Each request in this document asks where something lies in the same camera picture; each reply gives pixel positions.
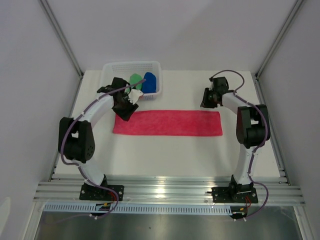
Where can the green towel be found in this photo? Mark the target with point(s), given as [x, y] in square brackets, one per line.
[134, 80]

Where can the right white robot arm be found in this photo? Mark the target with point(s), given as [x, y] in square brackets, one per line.
[252, 130]

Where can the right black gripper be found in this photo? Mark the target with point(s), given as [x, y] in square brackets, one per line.
[205, 103]

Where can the white plastic basket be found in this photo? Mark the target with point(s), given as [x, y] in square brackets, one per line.
[125, 69]

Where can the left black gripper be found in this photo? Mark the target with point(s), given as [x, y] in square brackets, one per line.
[126, 115]

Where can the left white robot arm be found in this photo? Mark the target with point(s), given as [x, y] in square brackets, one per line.
[76, 143]

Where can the right aluminium corner post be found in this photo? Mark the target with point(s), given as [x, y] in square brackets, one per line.
[283, 31]

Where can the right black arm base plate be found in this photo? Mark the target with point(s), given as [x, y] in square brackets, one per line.
[227, 195]

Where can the white slotted cable duct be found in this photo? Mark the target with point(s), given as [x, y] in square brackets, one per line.
[132, 208]

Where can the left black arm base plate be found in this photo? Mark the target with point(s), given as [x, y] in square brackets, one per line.
[92, 193]

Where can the blue towel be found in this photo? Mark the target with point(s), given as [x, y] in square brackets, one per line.
[149, 86]

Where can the aluminium rail frame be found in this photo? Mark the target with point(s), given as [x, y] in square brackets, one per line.
[169, 190]

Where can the aluminium corner post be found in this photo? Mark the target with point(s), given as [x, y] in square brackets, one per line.
[58, 31]
[283, 31]

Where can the left aluminium corner post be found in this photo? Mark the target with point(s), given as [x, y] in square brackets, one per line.
[58, 31]

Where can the pink towel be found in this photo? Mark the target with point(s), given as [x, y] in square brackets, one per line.
[176, 123]

